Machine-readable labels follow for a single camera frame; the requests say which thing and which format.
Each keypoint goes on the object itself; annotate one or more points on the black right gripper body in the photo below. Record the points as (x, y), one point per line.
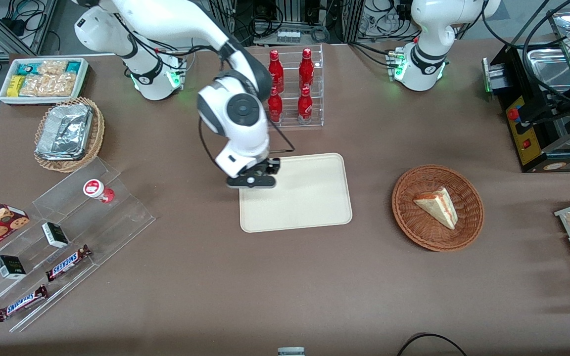
(271, 166)

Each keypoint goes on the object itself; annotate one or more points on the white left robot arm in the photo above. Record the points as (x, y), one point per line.
(428, 59)

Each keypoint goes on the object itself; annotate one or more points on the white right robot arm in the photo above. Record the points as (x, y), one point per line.
(235, 133)

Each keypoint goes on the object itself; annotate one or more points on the beige plastic tray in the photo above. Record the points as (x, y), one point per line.
(305, 198)

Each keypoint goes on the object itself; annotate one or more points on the red gum bottle white lid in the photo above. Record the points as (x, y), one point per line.
(95, 189)

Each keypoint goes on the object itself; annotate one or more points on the stainless steel pan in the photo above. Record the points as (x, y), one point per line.
(549, 69)

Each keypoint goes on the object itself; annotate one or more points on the red cola bottle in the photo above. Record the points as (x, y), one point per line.
(306, 69)
(275, 106)
(276, 71)
(305, 106)

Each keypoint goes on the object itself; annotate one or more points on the black machine yellow panel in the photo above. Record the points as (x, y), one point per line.
(525, 143)

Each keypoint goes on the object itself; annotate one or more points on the clear acrylic bottle rack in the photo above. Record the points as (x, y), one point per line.
(317, 84)

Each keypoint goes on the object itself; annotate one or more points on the white power strip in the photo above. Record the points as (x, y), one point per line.
(289, 35)

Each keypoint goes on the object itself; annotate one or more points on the round brown wicker basket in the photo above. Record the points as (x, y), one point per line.
(408, 222)

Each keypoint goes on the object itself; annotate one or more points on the triangle sandwich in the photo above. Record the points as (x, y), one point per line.
(438, 206)

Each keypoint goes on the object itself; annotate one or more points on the oval wicker basket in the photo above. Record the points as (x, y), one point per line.
(98, 133)

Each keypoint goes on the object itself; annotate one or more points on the clear acrylic tiered display stand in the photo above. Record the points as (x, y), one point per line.
(92, 222)

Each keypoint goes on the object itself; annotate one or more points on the small grey device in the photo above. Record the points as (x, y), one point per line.
(291, 351)

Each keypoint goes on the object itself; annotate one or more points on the stack of foil containers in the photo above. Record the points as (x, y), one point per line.
(65, 131)

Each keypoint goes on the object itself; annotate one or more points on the teal snack packet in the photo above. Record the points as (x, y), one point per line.
(27, 68)
(73, 66)

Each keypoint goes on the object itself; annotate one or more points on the Snickers chocolate bar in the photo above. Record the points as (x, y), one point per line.
(22, 303)
(67, 263)

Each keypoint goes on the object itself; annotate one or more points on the small black tissue box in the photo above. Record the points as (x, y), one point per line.
(10, 267)
(55, 235)

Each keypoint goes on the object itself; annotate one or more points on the clear bag of crackers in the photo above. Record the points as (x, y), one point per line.
(52, 67)
(50, 85)

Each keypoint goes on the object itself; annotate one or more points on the yellow snack packet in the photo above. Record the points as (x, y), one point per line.
(15, 85)

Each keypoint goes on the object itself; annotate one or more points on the white rectangular snack bin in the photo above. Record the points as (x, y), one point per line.
(4, 96)

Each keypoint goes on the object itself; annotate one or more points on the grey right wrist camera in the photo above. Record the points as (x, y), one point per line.
(250, 182)

